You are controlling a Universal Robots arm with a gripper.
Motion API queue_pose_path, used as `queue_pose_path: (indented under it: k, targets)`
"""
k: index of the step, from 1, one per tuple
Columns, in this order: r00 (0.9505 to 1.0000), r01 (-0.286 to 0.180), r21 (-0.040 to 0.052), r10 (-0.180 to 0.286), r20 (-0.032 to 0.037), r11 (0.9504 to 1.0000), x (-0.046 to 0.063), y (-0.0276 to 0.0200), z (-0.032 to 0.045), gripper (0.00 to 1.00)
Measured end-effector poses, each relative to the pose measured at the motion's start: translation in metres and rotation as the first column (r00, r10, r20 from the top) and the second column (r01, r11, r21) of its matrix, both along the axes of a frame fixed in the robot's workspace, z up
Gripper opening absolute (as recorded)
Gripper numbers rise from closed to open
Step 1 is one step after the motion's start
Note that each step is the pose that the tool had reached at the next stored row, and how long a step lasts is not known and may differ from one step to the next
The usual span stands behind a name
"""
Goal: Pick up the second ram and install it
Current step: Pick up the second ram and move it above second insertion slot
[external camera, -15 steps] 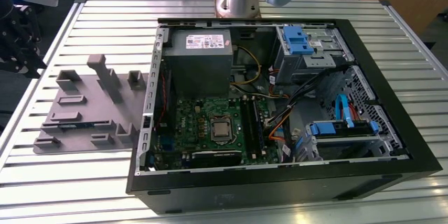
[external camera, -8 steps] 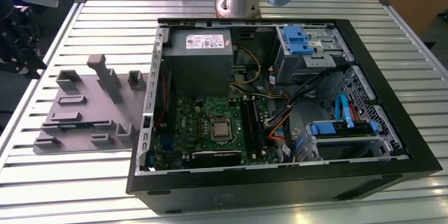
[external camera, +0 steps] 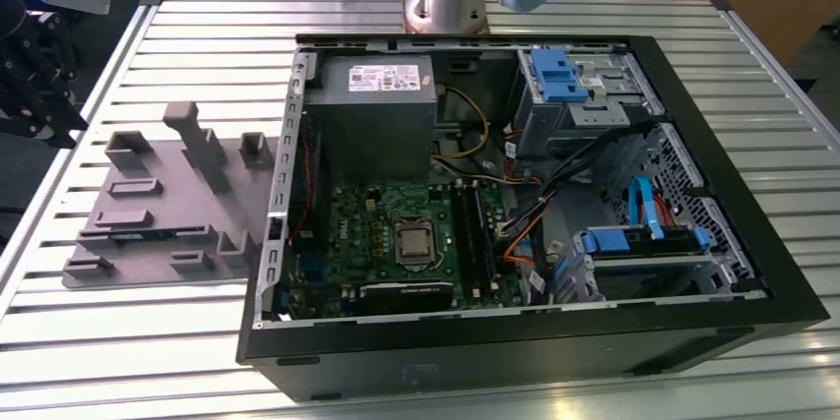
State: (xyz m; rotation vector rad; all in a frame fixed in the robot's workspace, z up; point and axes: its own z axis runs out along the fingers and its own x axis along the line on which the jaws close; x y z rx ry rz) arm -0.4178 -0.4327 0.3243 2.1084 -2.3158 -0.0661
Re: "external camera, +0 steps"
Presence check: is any black graphics card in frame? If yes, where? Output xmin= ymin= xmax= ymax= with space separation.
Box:
xmin=340 ymin=279 xmax=456 ymax=316

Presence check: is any grey power supply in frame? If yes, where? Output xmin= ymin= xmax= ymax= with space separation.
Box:
xmin=304 ymin=53 xmax=440 ymax=185

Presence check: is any red black twisted wire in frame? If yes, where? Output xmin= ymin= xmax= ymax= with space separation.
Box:
xmin=297 ymin=139 xmax=317 ymax=239

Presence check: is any black PC case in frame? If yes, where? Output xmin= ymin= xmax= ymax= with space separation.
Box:
xmin=233 ymin=31 xmax=832 ymax=404

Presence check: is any RAM memory stick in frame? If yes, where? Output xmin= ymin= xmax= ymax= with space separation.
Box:
xmin=108 ymin=228 xmax=199 ymax=245
xmin=471 ymin=183 xmax=499 ymax=288

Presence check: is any green motherboard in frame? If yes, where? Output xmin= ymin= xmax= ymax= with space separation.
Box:
xmin=288 ymin=181 xmax=547 ymax=316

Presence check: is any grey metal drive cage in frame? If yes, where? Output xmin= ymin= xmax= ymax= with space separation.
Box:
xmin=515 ymin=45 xmax=664 ymax=160

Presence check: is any black case fan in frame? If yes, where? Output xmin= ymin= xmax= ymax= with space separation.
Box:
xmin=292 ymin=132 xmax=333 ymax=244

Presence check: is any grey parts rack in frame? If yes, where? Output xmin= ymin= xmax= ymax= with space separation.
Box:
xmin=60 ymin=100 xmax=281 ymax=289

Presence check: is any hard disk in blue carrier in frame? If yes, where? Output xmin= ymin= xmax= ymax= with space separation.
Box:
xmin=580 ymin=225 xmax=711 ymax=259

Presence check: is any silver CPU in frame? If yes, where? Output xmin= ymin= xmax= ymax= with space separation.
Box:
xmin=392 ymin=227 xmax=439 ymax=259

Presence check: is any blue drive bay latch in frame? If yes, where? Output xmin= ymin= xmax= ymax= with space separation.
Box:
xmin=532 ymin=48 xmax=589 ymax=104

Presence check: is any orange wire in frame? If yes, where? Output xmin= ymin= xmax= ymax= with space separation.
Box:
xmin=501 ymin=212 xmax=547 ymax=269

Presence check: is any grey metal disk bay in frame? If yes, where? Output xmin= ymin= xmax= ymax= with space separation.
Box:
xmin=549 ymin=222 xmax=749 ymax=303

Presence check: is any yellow wire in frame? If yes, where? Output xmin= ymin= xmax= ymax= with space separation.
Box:
xmin=432 ymin=88 xmax=491 ymax=160

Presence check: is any black cable bundle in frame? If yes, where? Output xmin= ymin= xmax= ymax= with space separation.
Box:
xmin=501 ymin=123 xmax=657 ymax=234

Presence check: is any blue data wire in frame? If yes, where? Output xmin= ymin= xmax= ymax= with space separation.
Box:
xmin=628 ymin=176 xmax=665 ymax=239

